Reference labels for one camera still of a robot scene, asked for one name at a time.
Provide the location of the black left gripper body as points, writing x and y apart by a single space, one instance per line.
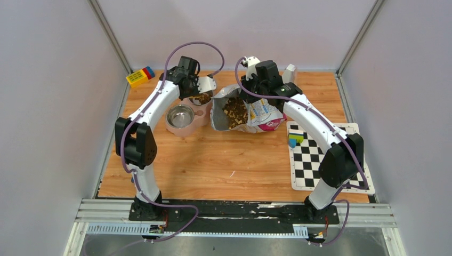
193 90

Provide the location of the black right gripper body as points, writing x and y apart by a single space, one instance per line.
254 86

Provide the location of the pet food bag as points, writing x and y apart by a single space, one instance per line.
231 113

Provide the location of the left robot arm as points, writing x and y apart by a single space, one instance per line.
134 139

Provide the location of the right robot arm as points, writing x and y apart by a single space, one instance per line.
343 152

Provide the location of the steel bowl far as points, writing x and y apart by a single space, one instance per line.
201 99

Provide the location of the steel bowl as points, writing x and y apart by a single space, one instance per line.
180 116
201 99

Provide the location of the pink double bowl stand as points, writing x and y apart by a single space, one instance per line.
202 118

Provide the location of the steel bowl near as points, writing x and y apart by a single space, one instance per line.
180 116

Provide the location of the white metronome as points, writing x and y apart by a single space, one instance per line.
290 74

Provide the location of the yellow red blue block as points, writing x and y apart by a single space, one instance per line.
140 76

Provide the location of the green white blue blocks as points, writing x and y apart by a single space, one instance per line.
295 137

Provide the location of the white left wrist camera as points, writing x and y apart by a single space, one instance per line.
206 84

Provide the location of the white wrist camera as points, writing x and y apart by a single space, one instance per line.
250 64
206 84

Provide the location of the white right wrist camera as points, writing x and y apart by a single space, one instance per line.
250 64

